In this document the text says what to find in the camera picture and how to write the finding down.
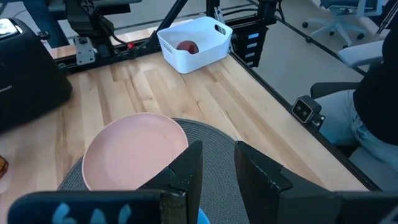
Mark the round grey woven placemat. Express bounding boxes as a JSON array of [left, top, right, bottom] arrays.
[[57, 117, 249, 224]]

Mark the person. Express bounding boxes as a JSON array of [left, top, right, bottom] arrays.
[[312, 26, 398, 175]]

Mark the black toaster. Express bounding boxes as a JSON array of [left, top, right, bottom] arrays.
[[0, 17, 73, 134]]

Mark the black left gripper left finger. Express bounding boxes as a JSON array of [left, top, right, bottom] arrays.
[[7, 140, 205, 224]]

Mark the amber faceted tumbler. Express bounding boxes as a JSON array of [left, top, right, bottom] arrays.
[[0, 154, 9, 180]]

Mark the black aluminium table frame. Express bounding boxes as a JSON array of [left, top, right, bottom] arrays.
[[37, 0, 382, 192]]

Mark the blue bowl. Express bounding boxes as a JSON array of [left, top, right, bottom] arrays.
[[197, 207, 211, 224]]

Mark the white plastic basket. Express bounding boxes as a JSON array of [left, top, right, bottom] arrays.
[[157, 16, 233, 75]]

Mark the small black depth camera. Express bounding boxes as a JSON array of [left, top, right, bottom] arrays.
[[291, 95, 326, 131]]

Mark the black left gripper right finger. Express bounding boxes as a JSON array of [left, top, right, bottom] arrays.
[[234, 141, 398, 224]]

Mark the light grey office chair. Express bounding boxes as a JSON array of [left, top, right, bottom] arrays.
[[303, 0, 385, 47], [337, 40, 385, 68]]

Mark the pink plate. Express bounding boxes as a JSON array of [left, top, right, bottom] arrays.
[[81, 112, 190, 191]]

